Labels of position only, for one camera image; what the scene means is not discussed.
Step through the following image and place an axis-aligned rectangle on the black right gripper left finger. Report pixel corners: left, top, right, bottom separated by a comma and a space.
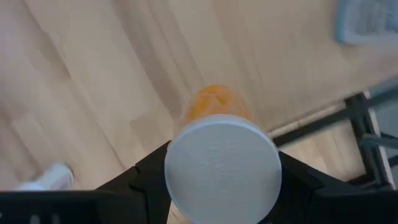
96, 139, 172, 224

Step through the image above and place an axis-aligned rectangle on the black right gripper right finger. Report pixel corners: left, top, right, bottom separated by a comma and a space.
259, 151, 361, 224

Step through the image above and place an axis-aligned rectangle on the amber pill bottle white cap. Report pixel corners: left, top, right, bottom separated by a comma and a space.
164, 84, 283, 224

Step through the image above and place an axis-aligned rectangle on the clear jar blue cap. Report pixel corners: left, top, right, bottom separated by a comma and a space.
335, 0, 398, 45

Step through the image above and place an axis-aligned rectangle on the wooden shelf black metal frame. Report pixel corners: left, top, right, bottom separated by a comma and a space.
267, 91, 398, 190

